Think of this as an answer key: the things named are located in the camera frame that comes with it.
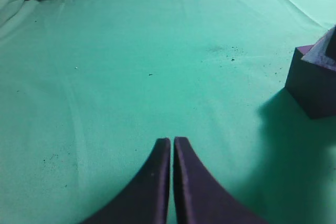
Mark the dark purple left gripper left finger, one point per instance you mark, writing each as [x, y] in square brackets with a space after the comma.
[145, 198]

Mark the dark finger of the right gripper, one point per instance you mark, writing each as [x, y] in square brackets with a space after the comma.
[331, 47]

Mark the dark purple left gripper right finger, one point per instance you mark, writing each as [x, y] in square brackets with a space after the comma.
[198, 196]

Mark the white purple marbled square pyramid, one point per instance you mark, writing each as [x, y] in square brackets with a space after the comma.
[316, 55]

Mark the dark purple cube block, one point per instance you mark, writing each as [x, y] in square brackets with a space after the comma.
[312, 86]

